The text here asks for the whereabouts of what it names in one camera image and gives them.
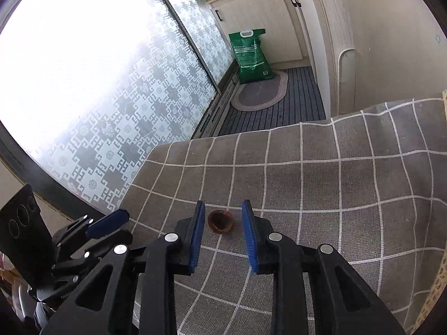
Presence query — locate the grey oval floor mat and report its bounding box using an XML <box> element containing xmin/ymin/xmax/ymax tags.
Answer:
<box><xmin>230</xmin><ymin>70</ymin><xmax>290</xmax><ymax>112</ymax></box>

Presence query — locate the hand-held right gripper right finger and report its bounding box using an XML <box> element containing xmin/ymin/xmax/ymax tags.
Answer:
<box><xmin>242</xmin><ymin>200</ymin><xmax>407</xmax><ymax>335</ymax></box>

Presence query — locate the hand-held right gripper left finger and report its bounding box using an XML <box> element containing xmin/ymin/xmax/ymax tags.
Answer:
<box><xmin>38</xmin><ymin>200</ymin><xmax>206</xmax><ymax>335</ymax></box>

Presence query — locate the blue striped carpet runner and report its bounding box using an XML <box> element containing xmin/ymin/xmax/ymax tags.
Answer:
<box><xmin>218</xmin><ymin>66</ymin><xmax>327</xmax><ymax>137</ymax></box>

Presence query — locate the white double door cabinet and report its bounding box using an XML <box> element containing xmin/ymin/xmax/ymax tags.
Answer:
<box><xmin>286</xmin><ymin>0</ymin><xmax>355</xmax><ymax>117</ymax></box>

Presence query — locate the frosted patterned glass door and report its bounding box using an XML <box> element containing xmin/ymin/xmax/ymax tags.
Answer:
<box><xmin>0</xmin><ymin>0</ymin><xmax>241</xmax><ymax>217</ymax></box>

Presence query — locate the green rice bag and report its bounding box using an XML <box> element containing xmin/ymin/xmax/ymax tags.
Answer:
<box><xmin>229</xmin><ymin>28</ymin><xmax>276</xmax><ymax>84</ymax></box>

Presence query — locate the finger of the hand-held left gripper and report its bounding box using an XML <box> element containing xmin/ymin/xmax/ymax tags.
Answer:
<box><xmin>52</xmin><ymin>209</ymin><xmax>130</xmax><ymax>252</ymax></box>
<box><xmin>52</xmin><ymin>229</ymin><xmax>133</xmax><ymax>284</ymax></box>

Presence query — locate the small brown clay cup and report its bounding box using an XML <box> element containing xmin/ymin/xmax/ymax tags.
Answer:
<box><xmin>207</xmin><ymin>209</ymin><xmax>234</xmax><ymax>234</ymax></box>

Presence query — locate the beige refrigerator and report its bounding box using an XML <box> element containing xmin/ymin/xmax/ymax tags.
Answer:
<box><xmin>349</xmin><ymin>0</ymin><xmax>447</xmax><ymax>112</ymax></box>

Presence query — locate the grey checked tablecloth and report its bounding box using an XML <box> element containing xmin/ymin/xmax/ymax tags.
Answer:
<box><xmin>117</xmin><ymin>91</ymin><xmax>447</xmax><ymax>335</ymax></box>

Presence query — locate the white single door cabinet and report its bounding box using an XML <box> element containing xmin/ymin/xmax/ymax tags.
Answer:
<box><xmin>208</xmin><ymin>0</ymin><xmax>315</xmax><ymax>70</ymax></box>

